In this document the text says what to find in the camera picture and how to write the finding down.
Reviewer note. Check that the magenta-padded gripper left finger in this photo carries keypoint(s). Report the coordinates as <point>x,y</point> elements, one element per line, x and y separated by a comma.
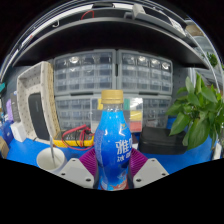
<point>76,171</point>

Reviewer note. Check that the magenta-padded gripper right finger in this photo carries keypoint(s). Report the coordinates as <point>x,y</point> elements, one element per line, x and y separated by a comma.
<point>150,170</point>

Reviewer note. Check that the blue drink bottle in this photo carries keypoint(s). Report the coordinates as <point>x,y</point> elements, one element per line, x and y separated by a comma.
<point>111,143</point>

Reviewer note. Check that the black flat case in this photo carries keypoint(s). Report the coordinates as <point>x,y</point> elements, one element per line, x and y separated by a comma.
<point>156,140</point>

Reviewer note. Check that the metal stirring rod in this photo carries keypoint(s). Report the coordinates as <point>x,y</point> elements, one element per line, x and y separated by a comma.
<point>52,150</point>

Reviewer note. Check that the white faceted cup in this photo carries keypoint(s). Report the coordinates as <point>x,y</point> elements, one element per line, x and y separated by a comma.
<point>45,160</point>

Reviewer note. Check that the yellow multimeter with red leads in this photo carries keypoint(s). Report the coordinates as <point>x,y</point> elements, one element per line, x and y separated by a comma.
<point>71,138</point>

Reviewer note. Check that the clear box with coloured parts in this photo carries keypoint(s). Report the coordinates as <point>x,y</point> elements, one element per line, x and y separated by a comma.
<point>135,115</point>

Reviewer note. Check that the grey small-parts drawer cabinet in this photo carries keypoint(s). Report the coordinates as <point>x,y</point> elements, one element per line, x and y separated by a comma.
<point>85,71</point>
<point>155,111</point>
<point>145,71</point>
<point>73,111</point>

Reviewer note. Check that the black rounded speaker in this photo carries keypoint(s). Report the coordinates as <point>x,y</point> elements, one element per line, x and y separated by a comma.
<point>38,116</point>

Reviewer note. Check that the small white block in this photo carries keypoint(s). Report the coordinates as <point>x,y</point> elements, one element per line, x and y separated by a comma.
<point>217,150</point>

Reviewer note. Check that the green potted plant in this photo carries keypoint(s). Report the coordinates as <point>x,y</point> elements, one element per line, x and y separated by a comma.
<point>196,113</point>

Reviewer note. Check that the dark grey upright box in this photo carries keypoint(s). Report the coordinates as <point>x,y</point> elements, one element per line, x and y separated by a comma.
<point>15,106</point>

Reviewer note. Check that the white metal rack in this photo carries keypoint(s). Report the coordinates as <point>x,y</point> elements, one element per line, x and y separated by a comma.
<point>206,43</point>

